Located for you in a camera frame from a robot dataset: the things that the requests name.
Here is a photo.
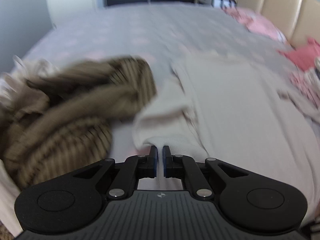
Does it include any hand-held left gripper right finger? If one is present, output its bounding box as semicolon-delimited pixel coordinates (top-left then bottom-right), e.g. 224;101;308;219
163;145;248;201

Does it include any coral pink pillow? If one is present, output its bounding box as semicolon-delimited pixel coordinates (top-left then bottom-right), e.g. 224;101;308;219
279;37;320;72

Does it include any beige padded headboard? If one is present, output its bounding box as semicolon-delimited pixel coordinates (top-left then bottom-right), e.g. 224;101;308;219
236;0;320;48

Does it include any cream sweater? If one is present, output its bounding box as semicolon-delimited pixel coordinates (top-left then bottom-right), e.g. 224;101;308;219
132;51;320;230

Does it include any grey pink-dotted bed sheet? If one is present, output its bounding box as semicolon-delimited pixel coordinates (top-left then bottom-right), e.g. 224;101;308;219
0;1;320;240

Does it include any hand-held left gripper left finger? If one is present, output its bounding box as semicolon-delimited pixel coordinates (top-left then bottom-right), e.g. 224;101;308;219
71;145;158;201

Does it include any stack of folded clothes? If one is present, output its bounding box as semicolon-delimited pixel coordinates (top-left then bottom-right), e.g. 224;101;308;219
287;70;320;109

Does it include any brown striped garment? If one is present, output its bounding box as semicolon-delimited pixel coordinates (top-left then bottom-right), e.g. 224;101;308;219
0;55;158;192

